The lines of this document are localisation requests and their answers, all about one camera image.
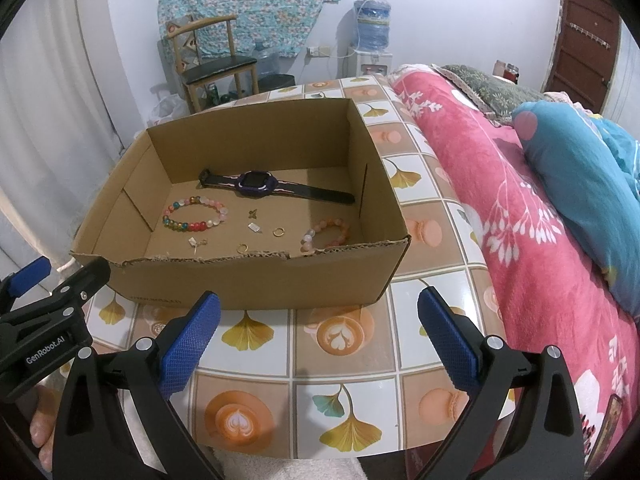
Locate brown cardboard box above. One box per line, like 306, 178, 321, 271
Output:
70, 97, 412, 311

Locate pink floral blanket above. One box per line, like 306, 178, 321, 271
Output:
387, 62, 640, 461

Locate black bin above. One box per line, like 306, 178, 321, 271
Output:
257, 74, 296, 94

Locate pink bead bracelet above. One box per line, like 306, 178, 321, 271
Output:
300, 216, 352, 254

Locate clear water jug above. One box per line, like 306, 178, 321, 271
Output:
252, 37, 281, 79

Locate green glass bottles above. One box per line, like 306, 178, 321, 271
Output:
206, 82, 242, 107

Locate brown door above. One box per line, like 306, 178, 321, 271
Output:
542, 0, 623, 113

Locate white curtain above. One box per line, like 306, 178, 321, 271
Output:
0, 30, 128, 286

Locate wooden chair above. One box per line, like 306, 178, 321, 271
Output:
165, 14, 259, 112

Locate teal floral cloth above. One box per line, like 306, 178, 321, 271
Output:
157, 0, 342, 58

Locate blue pillow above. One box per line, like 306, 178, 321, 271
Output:
511, 100, 640, 321

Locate blue water dispenser bottle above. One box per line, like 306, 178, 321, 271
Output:
353, 0, 392, 53

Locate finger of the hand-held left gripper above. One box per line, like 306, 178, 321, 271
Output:
0, 256, 53, 311
10, 259, 112, 328

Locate white plastic bag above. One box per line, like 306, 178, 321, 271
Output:
147, 92, 189, 129

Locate green patterned quilt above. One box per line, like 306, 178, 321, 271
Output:
440, 64, 551, 122

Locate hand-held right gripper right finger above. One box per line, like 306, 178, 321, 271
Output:
416, 286, 586, 480

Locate person's left hand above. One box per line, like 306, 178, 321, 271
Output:
29, 385, 63, 467

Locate multicolour bead bracelet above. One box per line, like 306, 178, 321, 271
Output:
162, 195, 231, 234

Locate white water dispenser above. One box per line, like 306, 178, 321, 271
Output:
347, 47, 394, 79

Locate purple smartwatch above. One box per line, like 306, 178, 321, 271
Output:
198, 168, 356, 205

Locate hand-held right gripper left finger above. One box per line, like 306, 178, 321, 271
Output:
52, 290, 223, 480

